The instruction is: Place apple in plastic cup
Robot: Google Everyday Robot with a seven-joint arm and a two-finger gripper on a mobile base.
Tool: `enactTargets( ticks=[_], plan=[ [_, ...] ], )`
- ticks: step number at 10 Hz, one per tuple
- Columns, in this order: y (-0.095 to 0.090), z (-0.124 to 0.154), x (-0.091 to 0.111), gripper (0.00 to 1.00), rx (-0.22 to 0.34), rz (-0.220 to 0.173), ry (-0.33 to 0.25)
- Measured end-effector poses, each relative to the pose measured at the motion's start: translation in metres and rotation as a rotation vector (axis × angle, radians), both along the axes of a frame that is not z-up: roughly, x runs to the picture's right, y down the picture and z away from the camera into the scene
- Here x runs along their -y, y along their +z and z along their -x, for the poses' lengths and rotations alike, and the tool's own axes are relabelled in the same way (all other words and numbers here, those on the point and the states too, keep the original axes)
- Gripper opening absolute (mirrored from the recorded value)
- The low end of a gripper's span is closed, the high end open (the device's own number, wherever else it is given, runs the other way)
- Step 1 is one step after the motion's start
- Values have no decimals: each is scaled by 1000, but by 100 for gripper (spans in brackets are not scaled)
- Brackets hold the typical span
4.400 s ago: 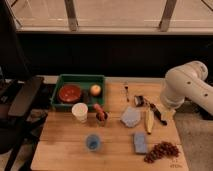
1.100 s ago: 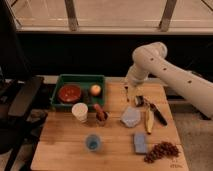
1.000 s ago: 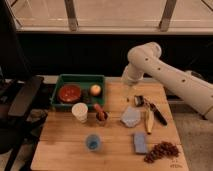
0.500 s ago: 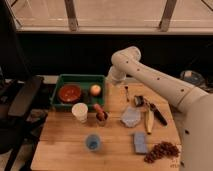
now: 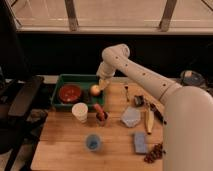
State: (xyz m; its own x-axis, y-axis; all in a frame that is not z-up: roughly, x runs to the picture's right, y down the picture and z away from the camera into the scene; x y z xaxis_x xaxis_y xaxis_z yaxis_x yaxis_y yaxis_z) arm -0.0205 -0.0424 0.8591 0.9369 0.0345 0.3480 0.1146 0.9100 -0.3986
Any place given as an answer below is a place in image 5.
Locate yellow-red apple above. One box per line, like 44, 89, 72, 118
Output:
90, 84, 101, 96

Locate white paper cup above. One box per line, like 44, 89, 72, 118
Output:
71, 103, 88, 123

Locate dark avocado in bin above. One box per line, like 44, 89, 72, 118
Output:
82, 90, 92, 104

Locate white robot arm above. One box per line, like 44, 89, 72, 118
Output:
97, 44, 213, 171

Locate blue plastic cup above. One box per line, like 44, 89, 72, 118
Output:
85, 134, 101, 152

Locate red bowl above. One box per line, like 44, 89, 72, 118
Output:
58, 84, 82, 103

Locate bunch of red grapes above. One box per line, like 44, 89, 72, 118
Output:
144, 143, 163, 163

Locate black office chair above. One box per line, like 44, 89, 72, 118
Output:
0, 0, 45, 171

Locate blue sponge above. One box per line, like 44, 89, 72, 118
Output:
134, 132, 148, 154

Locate black handled knife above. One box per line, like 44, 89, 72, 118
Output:
148, 102, 164, 124

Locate small black box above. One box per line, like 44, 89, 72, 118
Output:
134, 95, 144, 107

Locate blue grey object on floor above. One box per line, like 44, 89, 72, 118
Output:
180, 70, 205, 87

